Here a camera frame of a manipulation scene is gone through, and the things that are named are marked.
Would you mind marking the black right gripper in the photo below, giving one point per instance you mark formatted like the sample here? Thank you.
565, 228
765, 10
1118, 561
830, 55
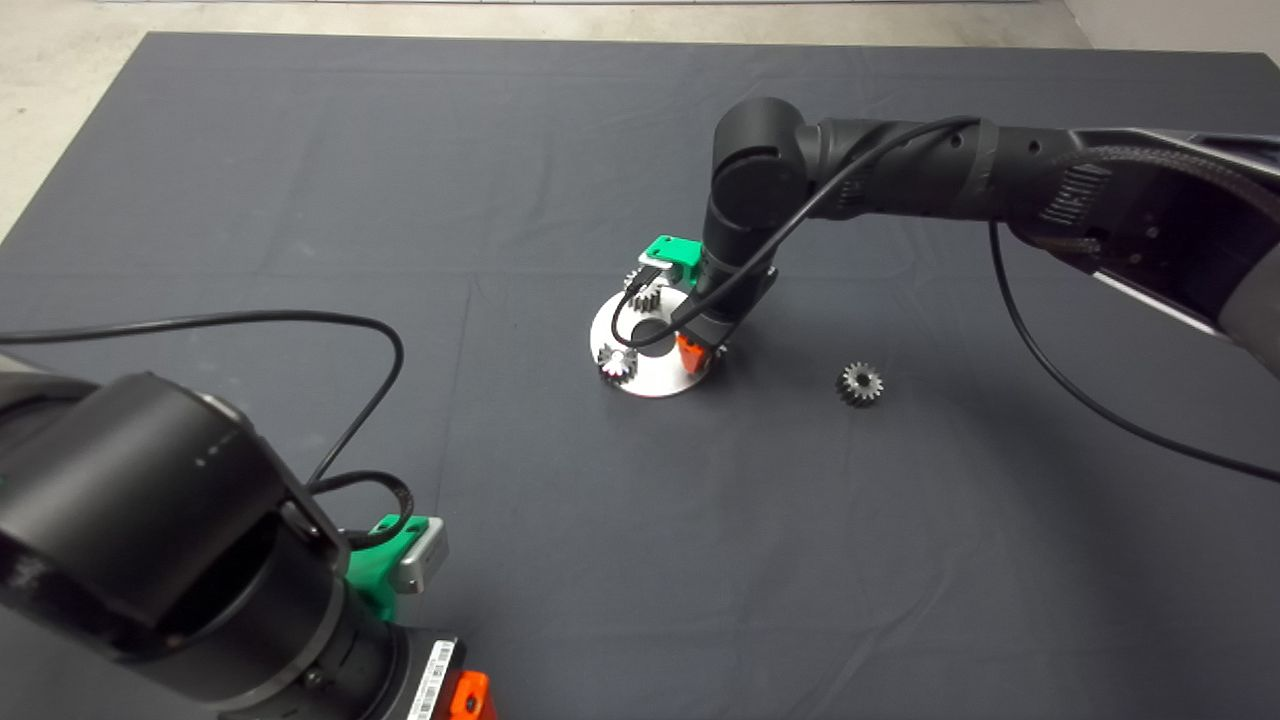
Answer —
730, 300

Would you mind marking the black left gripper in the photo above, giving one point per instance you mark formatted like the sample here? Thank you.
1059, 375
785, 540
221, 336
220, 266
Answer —
430, 672

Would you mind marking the small dark steel gear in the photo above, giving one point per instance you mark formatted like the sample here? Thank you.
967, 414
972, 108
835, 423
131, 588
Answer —
860, 384

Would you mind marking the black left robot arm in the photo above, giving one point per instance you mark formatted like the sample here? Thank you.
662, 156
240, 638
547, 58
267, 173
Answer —
150, 500

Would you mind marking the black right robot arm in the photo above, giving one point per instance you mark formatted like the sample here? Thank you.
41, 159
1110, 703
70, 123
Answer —
900, 170

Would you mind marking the round metal plate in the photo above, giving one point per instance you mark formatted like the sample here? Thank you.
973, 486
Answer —
650, 380

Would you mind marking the dark grey table cloth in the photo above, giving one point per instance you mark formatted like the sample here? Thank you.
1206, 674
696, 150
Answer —
500, 150

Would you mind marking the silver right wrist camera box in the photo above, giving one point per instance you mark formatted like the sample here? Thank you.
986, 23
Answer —
655, 262

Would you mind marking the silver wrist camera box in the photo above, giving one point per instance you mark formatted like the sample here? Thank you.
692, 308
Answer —
423, 557
655, 262

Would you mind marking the green right camera mount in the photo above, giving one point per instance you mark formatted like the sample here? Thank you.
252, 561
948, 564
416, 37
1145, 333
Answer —
675, 250

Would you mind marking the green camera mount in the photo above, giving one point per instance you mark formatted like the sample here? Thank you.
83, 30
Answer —
375, 580
675, 250

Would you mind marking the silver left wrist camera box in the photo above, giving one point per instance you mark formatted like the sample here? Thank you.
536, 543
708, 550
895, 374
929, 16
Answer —
423, 557

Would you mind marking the green left camera mount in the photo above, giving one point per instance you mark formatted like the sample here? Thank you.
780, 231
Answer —
375, 580

